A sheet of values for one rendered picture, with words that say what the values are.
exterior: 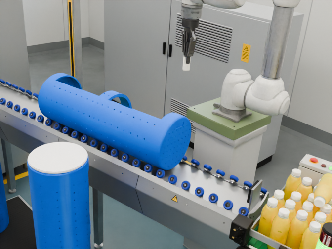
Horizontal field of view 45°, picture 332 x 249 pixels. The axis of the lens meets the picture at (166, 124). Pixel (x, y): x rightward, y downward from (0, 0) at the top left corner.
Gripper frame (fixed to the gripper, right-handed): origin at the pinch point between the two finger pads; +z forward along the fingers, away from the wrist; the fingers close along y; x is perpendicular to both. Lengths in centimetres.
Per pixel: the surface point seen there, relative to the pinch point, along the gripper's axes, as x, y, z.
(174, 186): -7, 14, 57
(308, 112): 222, -164, 118
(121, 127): -27.1, -10.6, 35.4
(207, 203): 4, 30, 57
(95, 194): -33, -52, 104
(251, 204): 20, 41, 53
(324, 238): 12, 90, 27
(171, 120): -6.3, 2.6, 27.0
